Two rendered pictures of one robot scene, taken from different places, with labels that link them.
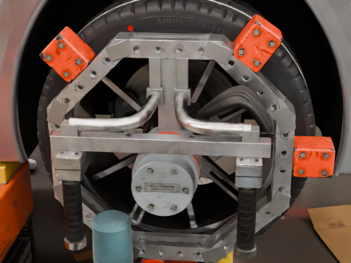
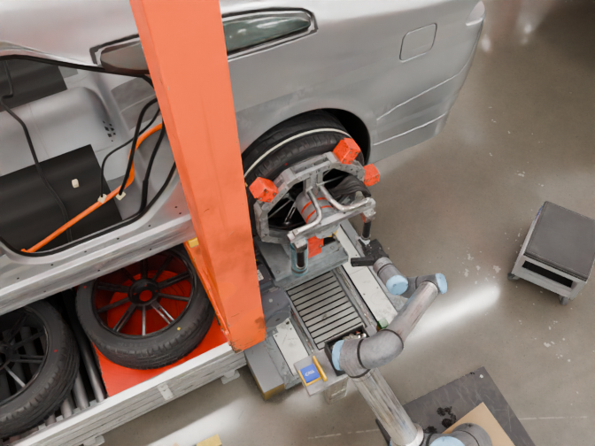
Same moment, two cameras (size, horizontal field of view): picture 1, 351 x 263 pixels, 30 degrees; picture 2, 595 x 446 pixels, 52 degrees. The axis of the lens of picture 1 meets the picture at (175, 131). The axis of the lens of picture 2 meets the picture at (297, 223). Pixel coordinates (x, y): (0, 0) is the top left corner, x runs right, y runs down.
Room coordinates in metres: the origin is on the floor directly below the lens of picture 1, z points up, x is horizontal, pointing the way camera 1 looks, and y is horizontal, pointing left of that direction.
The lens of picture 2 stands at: (-0.02, 0.91, 3.16)
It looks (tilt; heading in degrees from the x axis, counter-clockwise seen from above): 57 degrees down; 329
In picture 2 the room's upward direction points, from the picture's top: 1 degrees counter-clockwise
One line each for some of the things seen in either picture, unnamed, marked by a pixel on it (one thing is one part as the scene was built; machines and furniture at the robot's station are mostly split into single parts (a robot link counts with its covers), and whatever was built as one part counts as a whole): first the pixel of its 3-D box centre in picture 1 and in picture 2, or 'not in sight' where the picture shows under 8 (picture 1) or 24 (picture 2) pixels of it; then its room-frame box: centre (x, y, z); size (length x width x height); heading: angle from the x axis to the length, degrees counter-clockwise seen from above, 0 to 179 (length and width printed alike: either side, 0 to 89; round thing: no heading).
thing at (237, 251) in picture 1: (246, 218); (367, 227); (1.09, -0.14, 0.83); 0.04 x 0.04 x 0.16
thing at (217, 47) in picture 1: (171, 152); (310, 201); (1.34, 0.01, 0.85); 0.54 x 0.07 x 0.54; 85
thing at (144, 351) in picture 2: not in sight; (148, 300); (1.55, 0.86, 0.39); 0.66 x 0.66 x 0.24
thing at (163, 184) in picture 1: (167, 166); (317, 212); (1.27, 0.02, 0.85); 0.21 x 0.14 x 0.14; 175
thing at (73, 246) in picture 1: (73, 211); (300, 257); (1.12, 0.20, 0.83); 0.04 x 0.04 x 0.16
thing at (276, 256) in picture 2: not in sight; (295, 234); (1.51, -0.01, 0.32); 0.40 x 0.30 x 0.28; 85
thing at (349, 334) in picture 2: not in sight; (350, 349); (0.74, 0.18, 0.51); 0.20 x 0.14 x 0.13; 83
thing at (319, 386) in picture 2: not in sight; (342, 359); (0.74, 0.22, 0.44); 0.43 x 0.17 x 0.03; 85
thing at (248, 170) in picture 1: (248, 165); (365, 211); (1.12, -0.14, 0.93); 0.09 x 0.05 x 0.05; 175
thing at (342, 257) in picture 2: not in sight; (296, 251); (1.51, 0.00, 0.13); 0.50 x 0.36 x 0.10; 85
